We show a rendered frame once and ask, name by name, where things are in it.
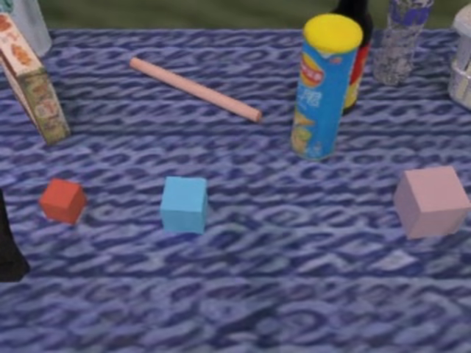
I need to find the red cube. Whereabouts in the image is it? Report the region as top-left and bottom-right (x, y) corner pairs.
(38, 178), (88, 226)

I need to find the light blue cube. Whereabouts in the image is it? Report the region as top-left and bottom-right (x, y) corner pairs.
(160, 176), (208, 236)

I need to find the pink cube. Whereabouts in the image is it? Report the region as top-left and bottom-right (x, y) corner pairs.
(393, 165), (471, 240)

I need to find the printed cardboard box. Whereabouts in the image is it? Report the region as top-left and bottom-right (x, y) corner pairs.
(0, 13), (71, 146)

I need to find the blue patterned tablecloth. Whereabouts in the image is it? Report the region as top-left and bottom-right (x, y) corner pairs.
(0, 28), (471, 353)

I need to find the pale translucent container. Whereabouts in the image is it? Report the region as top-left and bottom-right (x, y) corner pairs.
(0, 0), (53, 57)

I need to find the pink stick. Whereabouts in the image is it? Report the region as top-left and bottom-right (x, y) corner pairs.
(128, 57), (263, 123)

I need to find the blue chips can yellow lid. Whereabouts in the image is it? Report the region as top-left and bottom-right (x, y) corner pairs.
(290, 13), (364, 161)

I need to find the dark sauce bottle red label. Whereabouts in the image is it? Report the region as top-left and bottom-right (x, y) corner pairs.
(330, 0), (375, 115)

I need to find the clear plastic water bottle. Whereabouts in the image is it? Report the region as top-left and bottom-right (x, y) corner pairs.
(372, 0), (436, 86)

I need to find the white basket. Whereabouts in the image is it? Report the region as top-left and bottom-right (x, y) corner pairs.
(447, 3), (471, 111)

